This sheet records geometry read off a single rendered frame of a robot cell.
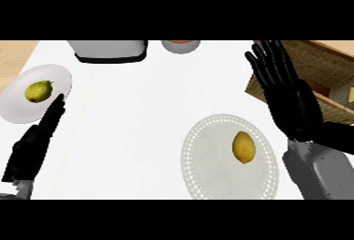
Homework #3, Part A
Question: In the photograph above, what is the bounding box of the white plate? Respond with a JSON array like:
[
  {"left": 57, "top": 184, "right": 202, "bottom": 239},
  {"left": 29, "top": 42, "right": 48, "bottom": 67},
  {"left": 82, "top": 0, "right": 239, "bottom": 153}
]
[{"left": 0, "top": 63, "right": 74, "bottom": 125}]

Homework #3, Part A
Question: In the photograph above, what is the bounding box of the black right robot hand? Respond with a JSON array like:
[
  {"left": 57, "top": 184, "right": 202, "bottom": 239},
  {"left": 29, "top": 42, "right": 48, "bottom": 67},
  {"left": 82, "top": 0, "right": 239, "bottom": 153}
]
[{"left": 243, "top": 39, "right": 354, "bottom": 155}]

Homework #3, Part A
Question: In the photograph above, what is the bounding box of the green pear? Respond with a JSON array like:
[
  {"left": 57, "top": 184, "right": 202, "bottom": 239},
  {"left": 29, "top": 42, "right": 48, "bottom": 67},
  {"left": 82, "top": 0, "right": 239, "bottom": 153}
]
[{"left": 23, "top": 80, "right": 56, "bottom": 104}]

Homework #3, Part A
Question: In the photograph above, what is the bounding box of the grey appliance with black base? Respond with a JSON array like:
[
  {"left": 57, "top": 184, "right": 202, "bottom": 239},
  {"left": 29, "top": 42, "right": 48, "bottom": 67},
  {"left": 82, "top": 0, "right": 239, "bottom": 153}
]
[{"left": 66, "top": 39, "right": 149, "bottom": 65}]

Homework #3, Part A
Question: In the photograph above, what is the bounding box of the wicker basket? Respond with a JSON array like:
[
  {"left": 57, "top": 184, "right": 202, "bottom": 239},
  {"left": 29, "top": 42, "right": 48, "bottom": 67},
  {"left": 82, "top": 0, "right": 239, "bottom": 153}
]
[{"left": 245, "top": 39, "right": 354, "bottom": 126}]

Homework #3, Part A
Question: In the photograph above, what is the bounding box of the yellow lemon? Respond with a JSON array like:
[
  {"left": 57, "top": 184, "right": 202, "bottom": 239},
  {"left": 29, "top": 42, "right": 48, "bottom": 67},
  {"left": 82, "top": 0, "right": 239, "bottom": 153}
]
[{"left": 231, "top": 130, "right": 256, "bottom": 165}]

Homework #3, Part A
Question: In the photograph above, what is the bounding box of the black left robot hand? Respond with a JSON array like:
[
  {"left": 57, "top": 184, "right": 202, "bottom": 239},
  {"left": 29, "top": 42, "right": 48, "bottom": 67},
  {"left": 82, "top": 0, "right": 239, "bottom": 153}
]
[{"left": 0, "top": 93, "right": 66, "bottom": 184}]

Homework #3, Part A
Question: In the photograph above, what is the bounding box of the round white lace placemat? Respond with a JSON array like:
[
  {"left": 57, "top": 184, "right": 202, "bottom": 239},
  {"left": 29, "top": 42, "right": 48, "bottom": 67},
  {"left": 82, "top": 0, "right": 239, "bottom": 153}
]
[{"left": 180, "top": 113, "right": 280, "bottom": 201}]

